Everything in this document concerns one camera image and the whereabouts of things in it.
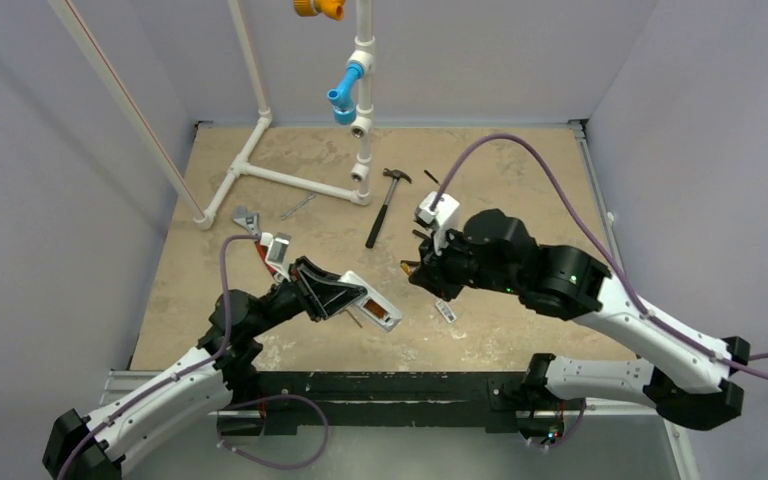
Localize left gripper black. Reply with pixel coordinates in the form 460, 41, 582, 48
248, 256, 366, 338

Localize white battery cover with label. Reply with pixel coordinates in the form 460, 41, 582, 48
435, 299, 457, 324

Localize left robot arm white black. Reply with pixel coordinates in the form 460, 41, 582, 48
42, 257, 371, 479

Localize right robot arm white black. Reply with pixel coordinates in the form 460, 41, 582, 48
403, 207, 750, 431

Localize orange black pliers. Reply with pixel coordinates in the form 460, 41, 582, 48
400, 229, 431, 264

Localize hex key near front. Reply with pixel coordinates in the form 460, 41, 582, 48
345, 310, 363, 328

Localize silver flat wrench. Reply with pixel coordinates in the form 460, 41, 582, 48
279, 193, 316, 221

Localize red adjustable wrench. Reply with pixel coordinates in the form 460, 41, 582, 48
231, 205, 279, 281

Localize small black screwdriver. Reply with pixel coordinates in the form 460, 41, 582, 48
423, 169, 441, 186

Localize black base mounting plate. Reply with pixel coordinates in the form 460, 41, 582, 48
217, 371, 583, 437

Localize blue pipe fitting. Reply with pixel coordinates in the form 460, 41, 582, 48
327, 62, 365, 125

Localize orange pipe fitting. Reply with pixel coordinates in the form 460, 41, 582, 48
293, 0, 345, 21

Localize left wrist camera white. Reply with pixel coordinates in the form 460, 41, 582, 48
258, 232, 292, 283

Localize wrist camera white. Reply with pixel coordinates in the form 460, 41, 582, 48
414, 191, 460, 256
258, 232, 292, 283

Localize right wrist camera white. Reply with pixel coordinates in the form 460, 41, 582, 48
414, 191, 460, 256

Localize black handled claw hammer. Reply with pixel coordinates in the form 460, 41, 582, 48
364, 168, 412, 249

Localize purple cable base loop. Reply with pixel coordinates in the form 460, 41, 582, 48
216, 393, 331, 471

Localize white PVC pipe frame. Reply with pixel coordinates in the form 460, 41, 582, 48
46, 0, 377, 231

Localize aluminium rail frame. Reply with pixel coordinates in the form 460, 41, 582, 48
129, 400, 698, 479

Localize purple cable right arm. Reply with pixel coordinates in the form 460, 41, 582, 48
428, 133, 768, 387

